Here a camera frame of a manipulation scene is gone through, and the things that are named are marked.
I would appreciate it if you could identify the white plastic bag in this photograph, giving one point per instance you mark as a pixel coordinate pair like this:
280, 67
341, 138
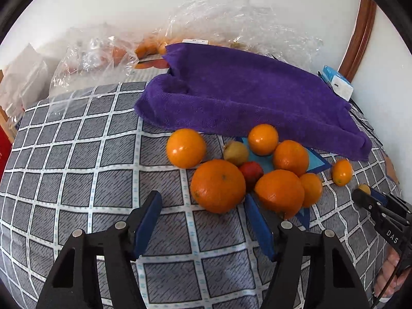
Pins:
24, 84

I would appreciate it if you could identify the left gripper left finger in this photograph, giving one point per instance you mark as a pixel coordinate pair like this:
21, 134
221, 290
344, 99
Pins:
73, 279

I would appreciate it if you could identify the largest orange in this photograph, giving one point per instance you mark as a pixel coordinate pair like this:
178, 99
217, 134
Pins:
218, 186

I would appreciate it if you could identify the person's right hand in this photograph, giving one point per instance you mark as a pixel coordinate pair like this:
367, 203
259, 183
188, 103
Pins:
385, 273

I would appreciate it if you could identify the round orange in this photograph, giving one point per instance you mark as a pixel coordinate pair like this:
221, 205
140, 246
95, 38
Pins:
186, 148

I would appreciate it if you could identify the small red fruit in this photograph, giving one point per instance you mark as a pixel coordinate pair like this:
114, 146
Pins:
251, 172

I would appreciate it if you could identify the purple towel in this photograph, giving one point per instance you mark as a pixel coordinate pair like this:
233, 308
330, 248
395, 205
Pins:
227, 91

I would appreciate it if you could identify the large orange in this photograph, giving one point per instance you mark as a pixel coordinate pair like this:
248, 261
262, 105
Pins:
281, 191

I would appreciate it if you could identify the red paper bag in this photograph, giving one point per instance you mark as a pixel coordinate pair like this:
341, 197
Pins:
5, 151

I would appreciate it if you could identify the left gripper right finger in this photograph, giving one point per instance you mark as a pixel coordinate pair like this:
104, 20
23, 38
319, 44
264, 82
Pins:
333, 281

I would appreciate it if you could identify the clear plastic bag left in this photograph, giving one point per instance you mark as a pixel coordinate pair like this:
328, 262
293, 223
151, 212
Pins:
94, 56

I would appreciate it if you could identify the oval orange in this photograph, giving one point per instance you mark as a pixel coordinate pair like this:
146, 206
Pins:
313, 189

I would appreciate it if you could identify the clear plastic bag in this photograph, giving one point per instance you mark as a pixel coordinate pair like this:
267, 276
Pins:
94, 56
241, 24

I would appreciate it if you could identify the small orange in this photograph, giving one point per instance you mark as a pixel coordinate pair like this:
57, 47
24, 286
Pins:
342, 172

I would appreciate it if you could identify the brown wooden door frame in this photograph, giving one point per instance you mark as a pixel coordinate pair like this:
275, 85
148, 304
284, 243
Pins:
359, 40

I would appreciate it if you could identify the green-brown kiwi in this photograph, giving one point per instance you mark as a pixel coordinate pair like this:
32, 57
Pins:
235, 152

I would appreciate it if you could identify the white blue charger box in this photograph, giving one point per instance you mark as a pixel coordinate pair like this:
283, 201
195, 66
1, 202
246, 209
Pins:
338, 83

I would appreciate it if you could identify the grey checked tablecloth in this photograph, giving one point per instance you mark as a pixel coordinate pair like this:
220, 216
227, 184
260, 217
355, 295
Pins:
87, 167

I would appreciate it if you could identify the clear plastic bag right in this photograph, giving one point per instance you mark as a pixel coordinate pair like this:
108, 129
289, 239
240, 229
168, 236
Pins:
241, 24

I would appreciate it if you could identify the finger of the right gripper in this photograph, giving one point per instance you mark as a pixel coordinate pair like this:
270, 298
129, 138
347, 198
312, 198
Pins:
375, 203
391, 202

